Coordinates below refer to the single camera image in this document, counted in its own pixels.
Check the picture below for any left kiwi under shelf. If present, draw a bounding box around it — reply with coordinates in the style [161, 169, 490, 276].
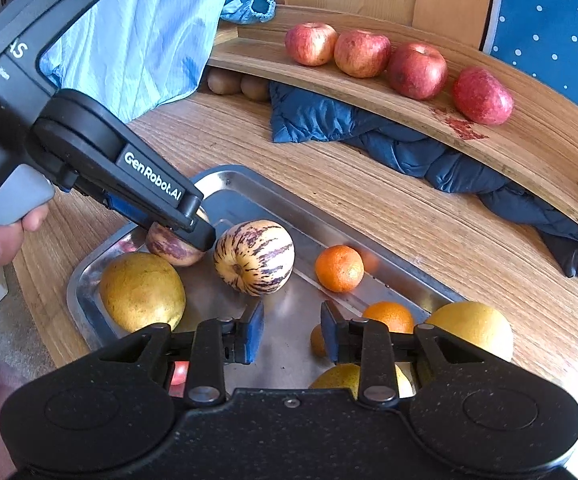
[206, 67, 242, 96]

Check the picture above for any small striped pepino melon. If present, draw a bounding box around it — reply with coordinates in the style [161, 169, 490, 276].
[144, 222, 205, 268]

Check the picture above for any rightmost red apple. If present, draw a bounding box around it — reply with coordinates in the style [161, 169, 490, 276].
[452, 66, 514, 126]

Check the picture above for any stainless steel tray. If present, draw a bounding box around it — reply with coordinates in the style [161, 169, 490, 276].
[65, 164, 468, 401]

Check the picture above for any large striped pepino melon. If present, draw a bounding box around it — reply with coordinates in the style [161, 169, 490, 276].
[213, 220, 295, 297]

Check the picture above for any yellow lemon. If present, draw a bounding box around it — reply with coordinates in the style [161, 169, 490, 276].
[310, 363, 415, 399]
[426, 301, 513, 361]

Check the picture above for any right kiwi under shelf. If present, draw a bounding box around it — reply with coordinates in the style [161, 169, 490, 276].
[240, 75, 269, 102]

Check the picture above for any brown kiwi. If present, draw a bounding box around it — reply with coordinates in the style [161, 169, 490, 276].
[310, 325, 328, 358]

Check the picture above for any curved wooden shelf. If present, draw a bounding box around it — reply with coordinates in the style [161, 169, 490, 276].
[208, 6, 578, 224]

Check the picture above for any leftmost red apple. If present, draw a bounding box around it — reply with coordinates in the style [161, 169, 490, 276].
[284, 22, 339, 67]

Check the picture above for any kiwi under shelf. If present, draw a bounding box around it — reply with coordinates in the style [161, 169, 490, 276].
[206, 67, 242, 96]
[240, 75, 269, 102]

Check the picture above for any light blue cloth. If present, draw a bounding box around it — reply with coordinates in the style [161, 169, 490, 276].
[15, 0, 278, 125]

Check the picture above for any orange tangerine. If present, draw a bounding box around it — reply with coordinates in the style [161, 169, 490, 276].
[362, 301, 415, 334]
[315, 245, 365, 294]

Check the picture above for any dark blue quilted jacket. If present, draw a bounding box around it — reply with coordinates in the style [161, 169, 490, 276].
[269, 81, 578, 278]

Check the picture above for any large yellow-brown pear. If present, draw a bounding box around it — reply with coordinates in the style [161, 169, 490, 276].
[99, 252, 186, 333]

